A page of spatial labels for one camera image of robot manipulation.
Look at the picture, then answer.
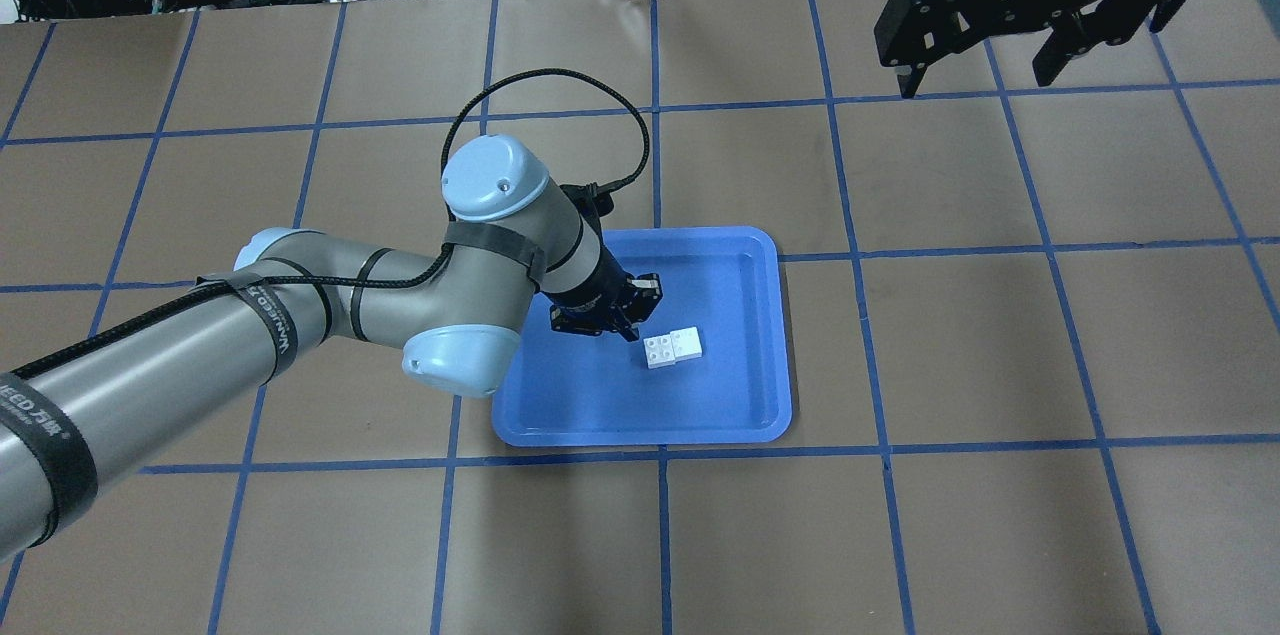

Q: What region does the black braided camera cable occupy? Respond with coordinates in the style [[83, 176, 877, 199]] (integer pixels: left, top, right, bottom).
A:
[[440, 68, 653, 206]]

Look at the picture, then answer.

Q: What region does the white block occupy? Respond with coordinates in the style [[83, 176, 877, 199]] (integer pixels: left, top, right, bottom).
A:
[[669, 328, 704, 362], [643, 333, 677, 369]]

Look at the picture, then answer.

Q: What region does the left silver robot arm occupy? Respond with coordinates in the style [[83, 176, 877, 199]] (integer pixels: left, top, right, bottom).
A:
[[1, 134, 663, 559]]

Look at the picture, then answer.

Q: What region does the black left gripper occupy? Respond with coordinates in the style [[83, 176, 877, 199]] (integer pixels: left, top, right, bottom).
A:
[[548, 260, 663, 342]]

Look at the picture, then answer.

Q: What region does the blue plastic tray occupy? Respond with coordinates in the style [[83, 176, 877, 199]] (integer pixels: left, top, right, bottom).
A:
[[492, 227, 794, 448]]

